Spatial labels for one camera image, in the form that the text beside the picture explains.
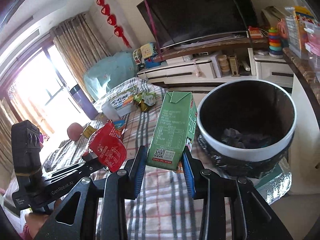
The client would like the red snack bag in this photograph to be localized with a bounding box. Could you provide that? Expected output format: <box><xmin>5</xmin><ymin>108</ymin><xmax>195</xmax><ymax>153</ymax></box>
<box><xmin>88</xmin><ymin>120</ymin><xmax>127</xmax><ymax>172</ymax></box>

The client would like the green drink carton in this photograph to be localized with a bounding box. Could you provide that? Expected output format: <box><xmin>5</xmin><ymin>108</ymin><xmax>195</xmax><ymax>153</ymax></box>
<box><xmin>146</xmin><ymin>91</ymin><xmax>197</xmax><ymax>171</ymax></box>

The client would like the yellow snack wrapper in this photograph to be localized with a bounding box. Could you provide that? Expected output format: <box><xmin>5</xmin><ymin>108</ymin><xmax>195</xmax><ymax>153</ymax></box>
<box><xmin>82</xmin><ymin>125</ymin><xmax>97</xmax><ymax>139</ymax></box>

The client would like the white foam block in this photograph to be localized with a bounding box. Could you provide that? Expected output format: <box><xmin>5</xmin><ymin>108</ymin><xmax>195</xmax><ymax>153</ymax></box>
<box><xmin>101</xmin><ymin>101</ymin><xmax>120</xmax><ymax>121</ymax></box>

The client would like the black white trash bin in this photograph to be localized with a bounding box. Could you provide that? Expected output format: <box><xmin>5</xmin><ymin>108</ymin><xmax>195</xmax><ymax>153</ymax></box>
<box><xmin>197</xmin><ymin>79</ymin><xmax>297</xmax><ymax>179</ymax></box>

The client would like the person's left hand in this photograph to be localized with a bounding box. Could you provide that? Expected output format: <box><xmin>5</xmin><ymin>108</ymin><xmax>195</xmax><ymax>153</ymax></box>
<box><xmin>20</xmin><ymin>212</ymin><xmax>49</xmax><ymax>240</ymax></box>

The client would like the plaid checkered blanket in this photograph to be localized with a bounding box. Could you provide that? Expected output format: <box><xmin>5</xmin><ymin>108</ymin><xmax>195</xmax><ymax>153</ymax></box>
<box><xmin>40</xmin><ymin>77</ymin><xmax>202</xmax><ymax>239</ymax></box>

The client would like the children's picture book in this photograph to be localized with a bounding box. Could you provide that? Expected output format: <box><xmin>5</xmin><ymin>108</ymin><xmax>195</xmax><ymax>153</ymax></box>
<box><xmin>94</xmin><ymin>85</ymin><xmax>138</xmax><ymax>117</ymax></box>

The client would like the green snack wrapper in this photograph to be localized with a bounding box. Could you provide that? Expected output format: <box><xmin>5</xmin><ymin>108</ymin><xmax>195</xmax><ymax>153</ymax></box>
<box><xmin>133</xmin><ymin>92</ymin><xmax>156</xmax><ymax>112</ymax></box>

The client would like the red peach fruit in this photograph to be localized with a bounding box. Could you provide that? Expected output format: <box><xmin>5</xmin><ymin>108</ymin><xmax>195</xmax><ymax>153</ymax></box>
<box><xmin>67</xmin><ymin>122</ymin><xmax>84</xmax><ymax>141</ymax></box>

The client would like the white tv cabinet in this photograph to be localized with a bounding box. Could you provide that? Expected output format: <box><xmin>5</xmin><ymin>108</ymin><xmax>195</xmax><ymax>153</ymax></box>
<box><xmin>138</xmin><ymin>48</ymin><xmax>293</xmax><ymax>89</ymax></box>

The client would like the purple thermos bottle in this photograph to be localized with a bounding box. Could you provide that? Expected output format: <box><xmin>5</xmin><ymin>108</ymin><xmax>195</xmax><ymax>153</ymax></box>
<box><xmin>69</xmin><ymin>84</ymin><xmax>98</xmax><ymax>120</ymax></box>

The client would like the teal floral covered furniture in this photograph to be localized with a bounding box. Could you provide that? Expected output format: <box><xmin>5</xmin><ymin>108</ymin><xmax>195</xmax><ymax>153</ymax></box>
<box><xmin>83</xmin><ymin>51</ymin><xmax>138</xmax><ymax>101</ymax></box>

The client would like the yellow toy telephone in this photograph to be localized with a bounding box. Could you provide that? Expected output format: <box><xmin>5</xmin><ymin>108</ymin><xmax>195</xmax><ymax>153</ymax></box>
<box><xmin>140</xmin><ymin>42</ymin><xmax>158</xmax><ymax>59</ymax></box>

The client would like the beige window curtain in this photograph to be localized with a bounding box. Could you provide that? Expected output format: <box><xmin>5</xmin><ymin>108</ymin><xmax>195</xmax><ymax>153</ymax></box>
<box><xmin>49</xmin><ymin>12</ymin><xmax>111</xmax><ymax>100</ymax></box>

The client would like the brown marble side counter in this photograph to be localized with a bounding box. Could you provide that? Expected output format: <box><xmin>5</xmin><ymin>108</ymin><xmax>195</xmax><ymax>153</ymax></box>
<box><xmin>283</xmin><ymin>47</ymin><xmax>319</xmax><ymax>112</ymax></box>

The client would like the left red heart garland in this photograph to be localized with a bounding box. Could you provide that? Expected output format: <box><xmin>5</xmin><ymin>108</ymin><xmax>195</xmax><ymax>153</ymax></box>
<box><xmin>96</xmin><ymin>0</ymin><xmax>132</xmax><ymax>48</ymax></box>

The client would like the large black television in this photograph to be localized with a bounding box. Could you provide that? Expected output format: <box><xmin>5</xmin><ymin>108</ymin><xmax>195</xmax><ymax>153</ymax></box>
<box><xmin>137</xmin><ymin>0</ymin><xmax>259</xmax><ymax>49</ymax></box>

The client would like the pink plastic storage box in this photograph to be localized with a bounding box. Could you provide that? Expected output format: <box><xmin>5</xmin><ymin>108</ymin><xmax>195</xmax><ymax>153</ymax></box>
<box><xmin>304</xmin><ymin>22</ymin><xmax>320</xmax><ymax>73</ymax></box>

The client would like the rainbow stacking ring toy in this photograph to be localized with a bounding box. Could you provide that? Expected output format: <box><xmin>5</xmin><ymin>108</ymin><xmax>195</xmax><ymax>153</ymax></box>
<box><xmin>268</xmin><ymin>27</ymin><xmax>283</xmax><ymax>59</ymax></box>

